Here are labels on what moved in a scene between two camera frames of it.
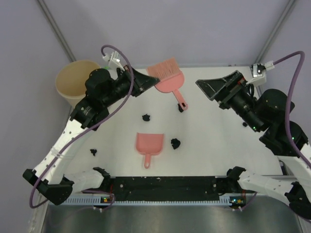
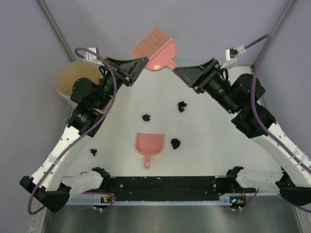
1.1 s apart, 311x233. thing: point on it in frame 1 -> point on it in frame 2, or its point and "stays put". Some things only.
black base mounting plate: [169, 188] stays put
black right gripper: [233, 83] -> [192, 75]
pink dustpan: [148, 144] stays put
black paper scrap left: [94, 151] stays put
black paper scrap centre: [175, 143] stays put
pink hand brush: [171, 79] -> [158, 48]
